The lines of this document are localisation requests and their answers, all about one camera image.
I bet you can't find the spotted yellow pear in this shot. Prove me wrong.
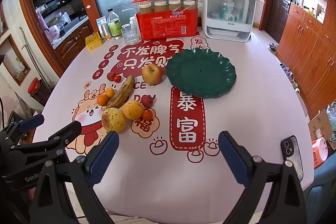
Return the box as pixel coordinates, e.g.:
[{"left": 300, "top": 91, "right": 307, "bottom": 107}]
[{"left": 101, "top": 107, "right": 127, "bottom": 134}]

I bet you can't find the dark red fruit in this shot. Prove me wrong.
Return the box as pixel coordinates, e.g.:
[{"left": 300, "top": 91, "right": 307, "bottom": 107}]
[{"left": 106, "top": 72, "right": 116, "bottom": 81}]

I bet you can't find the small yellow kumquat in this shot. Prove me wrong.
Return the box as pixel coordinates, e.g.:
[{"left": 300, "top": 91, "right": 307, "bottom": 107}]
[{"left": 105, "top": 88, "right": 114, "bottom": 99}]

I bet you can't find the wooden sideboard cabinet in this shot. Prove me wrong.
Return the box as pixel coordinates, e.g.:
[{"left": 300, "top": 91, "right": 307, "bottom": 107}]
[{"left": 276, "top": 4, "right": 335, "bottom": 118}]

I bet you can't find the red paper cup package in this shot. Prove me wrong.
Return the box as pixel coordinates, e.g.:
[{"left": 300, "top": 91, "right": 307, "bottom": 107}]
[{"left": 131, "top": 0, "right": 202, "bottom": 40}]

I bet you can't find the small metal can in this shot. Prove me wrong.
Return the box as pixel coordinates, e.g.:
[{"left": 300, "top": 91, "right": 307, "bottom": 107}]
[{"left": 101, "top": 23, "right": 112, "bottom": 40}]

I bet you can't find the red strawberry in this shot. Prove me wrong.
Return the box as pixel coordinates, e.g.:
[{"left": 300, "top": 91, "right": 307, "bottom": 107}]
[{"left": 140, "top": 95, "right": 154, "bottom": 108}]

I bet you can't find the cardboard box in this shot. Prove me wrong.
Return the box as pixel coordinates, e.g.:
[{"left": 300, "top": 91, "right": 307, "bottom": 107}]
[{"left": 308, "top": 109, "right": 333, "bottom": 141}]

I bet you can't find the clear drinking glass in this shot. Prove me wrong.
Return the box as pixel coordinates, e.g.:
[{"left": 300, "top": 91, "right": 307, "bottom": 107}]
[{"left": 121, "top": 24, "right": 140, "bottom": 45}]

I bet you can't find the green scalloped plate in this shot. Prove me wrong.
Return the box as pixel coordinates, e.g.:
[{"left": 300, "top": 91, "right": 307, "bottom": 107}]
[{"left": 166, "top": 48, "right": 237, "bottom": 98}]

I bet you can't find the black smartphone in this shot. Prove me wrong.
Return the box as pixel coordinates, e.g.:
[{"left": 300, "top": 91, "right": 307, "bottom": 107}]
[{"left": 280, "top": 135, "right": 303, "bottom": 181}]

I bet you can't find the spotted brown banana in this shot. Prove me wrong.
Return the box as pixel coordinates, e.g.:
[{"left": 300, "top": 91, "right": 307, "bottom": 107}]
[{"left": 102, "top": 75, "right": 135, "bottom": 111}]

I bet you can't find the red yellow apple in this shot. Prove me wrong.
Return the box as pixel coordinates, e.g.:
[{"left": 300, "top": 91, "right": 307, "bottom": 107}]
[{"left": 142, "top": 64, "right": 162, "bottom": 85}]

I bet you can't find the cherry tomato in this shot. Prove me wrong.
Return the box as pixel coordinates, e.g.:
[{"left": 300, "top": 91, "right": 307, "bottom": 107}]
[
  {"left": 142, "top": 109, "right": 153, "bottom": 121},
  {"left": 113, "top": 75, "right": 122, "bottom": 83}
]

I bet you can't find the small white bottle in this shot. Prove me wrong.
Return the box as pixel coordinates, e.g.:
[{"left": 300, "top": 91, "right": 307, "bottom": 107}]
[{"left": 129, "top": 16, "right": 138, "bottom": 29}]

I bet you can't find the orange white stool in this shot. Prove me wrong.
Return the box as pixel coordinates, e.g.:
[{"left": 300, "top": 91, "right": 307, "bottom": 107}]
[{"left": 312, "top": 137, "right": 328, "bottom": 168}]

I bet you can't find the white sterilizer cabinet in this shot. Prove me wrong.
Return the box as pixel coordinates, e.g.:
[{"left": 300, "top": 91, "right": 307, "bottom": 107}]
[{"left": 202, "top": 0, "right": 263, "bottom": 42}]

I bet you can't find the red trash bin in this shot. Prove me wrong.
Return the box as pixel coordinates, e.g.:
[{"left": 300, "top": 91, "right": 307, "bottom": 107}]
[{"left": 27, "top": 77, "right": 51, "bottom": 106}]

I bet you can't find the green label bottle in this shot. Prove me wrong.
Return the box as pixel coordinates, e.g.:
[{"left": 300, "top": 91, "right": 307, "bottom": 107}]
[{"left": 108, "top": 8, "right": 122, "bottom": 39}]

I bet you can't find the large orange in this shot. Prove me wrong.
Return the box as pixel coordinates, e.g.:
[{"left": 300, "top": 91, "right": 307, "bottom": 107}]
[{"left": 122, "top": 100, "right": 143, "bottom": 121}]

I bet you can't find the small orange tangerine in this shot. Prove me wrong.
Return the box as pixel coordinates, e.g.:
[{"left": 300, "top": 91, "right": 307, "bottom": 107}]
[{"left": 97, "top": 94, "right": 109, "bottom": 106}]

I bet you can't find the yellow small box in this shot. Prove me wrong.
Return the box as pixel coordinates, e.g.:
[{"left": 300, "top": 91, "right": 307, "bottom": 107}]
[{"left": 85, "top": 32, "right": 102, "bottom": 52}]

